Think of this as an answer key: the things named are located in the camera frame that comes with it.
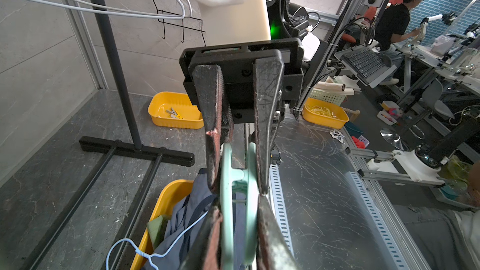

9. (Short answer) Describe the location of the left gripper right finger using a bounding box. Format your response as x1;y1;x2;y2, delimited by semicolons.
256;195;300;270

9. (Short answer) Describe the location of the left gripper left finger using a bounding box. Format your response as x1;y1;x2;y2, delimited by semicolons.
180;199;223;270

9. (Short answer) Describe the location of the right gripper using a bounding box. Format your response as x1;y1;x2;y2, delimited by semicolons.
179;38;304;195

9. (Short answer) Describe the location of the navy blue tank top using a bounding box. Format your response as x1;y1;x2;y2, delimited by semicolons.
143;168;251;270

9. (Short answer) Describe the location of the light blue wire hanger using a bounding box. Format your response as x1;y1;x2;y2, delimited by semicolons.
104;211;207;270

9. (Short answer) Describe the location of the green tank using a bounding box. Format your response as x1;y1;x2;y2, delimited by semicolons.
147;215;170;249

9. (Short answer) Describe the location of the yellow clothespin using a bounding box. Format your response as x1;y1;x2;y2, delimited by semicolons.
172;110;183;120

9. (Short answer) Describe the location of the green clothespin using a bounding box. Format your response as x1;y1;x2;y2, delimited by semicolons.
219;142;259;270

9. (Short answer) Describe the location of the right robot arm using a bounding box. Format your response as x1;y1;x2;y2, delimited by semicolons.
179;0;308;193

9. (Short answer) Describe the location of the small yellow bin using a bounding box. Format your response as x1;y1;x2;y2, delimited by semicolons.
147;91;204;130

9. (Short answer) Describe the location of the yellow bin outside cell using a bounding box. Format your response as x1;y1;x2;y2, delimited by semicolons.
302;98;350;130

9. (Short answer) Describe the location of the black clothes rack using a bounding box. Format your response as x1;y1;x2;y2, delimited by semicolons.
18;0;196;270

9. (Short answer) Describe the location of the black keyboard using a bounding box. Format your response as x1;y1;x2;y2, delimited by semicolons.
334;46;397;88

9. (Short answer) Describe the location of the person in black shirt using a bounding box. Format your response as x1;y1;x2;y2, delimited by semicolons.
374;0;423;70

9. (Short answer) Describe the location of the metal base rail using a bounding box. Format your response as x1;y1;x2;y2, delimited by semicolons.
272;117;429;270

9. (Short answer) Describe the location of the black wall hook rack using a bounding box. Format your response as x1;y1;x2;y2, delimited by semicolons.
152;0;206;46

